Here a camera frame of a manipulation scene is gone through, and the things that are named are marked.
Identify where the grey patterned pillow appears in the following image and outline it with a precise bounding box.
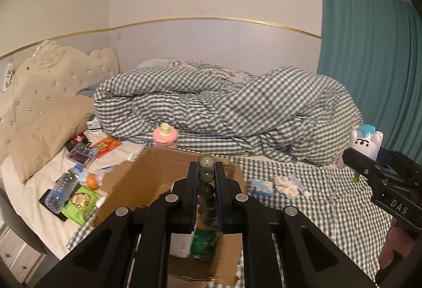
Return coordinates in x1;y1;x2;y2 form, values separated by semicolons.
171;60;261;84

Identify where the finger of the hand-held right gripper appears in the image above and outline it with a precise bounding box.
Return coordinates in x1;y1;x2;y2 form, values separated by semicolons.
342;147;385;182
377;147;422;177

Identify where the white unicorn toy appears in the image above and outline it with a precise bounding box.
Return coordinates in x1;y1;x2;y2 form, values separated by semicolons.
336;125;385;183

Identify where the grey bed frame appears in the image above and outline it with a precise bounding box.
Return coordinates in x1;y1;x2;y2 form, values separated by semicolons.
0;189;71;262

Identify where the grey checked bed cover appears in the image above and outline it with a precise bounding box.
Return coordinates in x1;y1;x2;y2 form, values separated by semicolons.
66;154;396;288

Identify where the green snack packet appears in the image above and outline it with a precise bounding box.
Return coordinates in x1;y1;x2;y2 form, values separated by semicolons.
61;184;104;226

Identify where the black pink pouch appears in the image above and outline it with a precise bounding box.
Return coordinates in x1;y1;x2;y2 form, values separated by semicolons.
65;133;91;150

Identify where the pink baby bottle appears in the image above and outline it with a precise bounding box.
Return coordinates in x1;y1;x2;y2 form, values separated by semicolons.
152;123;179;149

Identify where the black phone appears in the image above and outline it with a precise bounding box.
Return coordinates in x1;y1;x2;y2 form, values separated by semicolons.
39;189;68;223

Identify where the white pillow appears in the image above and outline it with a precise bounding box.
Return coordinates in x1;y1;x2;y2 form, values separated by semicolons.
137;58;177;70

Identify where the white power strip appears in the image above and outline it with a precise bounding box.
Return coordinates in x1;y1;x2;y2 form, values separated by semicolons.
3;64;15;91

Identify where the green foil packet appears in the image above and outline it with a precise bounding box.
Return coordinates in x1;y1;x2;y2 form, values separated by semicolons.
189;230;220;260

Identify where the teal curtain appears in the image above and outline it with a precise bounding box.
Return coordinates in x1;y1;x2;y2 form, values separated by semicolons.
315;0;422;173

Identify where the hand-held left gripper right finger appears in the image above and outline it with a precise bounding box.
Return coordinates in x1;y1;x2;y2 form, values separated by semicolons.
214;162;376;288

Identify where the brown cardboard box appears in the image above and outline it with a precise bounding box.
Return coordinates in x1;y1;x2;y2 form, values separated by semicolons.
92;147;246;285

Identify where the white drawer cabinet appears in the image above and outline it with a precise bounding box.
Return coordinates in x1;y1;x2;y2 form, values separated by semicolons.
0;219;47;285

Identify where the red snack packet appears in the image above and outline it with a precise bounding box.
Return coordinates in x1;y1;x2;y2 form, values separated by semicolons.
90;136;122;158

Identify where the black bead bracelet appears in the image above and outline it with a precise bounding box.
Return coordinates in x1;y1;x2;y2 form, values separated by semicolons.
198;153;218;226

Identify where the clear plastic wrapper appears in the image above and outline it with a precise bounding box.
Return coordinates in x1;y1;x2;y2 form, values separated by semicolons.
94;166;116;186

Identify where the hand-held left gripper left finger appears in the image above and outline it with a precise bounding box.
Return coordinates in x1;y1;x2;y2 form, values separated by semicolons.
33;161;200;288

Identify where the grey checked duvet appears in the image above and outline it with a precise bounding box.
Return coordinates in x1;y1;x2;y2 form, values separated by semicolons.
93;65;363;167

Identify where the cream tufted headboard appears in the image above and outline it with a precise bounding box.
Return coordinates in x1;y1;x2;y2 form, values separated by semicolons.
0;40;119;157

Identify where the person's right hand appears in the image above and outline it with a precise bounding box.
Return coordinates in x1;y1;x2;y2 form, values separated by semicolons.
378;219;416;272

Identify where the white cream tube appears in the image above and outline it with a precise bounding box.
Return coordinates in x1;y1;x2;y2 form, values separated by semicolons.
289;175;311;199

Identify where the beige pillow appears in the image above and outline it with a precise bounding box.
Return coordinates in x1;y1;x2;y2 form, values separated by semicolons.
7;95;96;183

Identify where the small clear water bottle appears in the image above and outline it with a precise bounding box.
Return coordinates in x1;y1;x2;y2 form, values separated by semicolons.
44;165;83;213

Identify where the white green small box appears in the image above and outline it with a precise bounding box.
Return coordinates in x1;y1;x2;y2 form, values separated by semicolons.
86;115;103;134

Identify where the blue white tissue packet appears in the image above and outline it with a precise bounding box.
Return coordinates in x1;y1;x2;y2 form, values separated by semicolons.
250;179;275;198

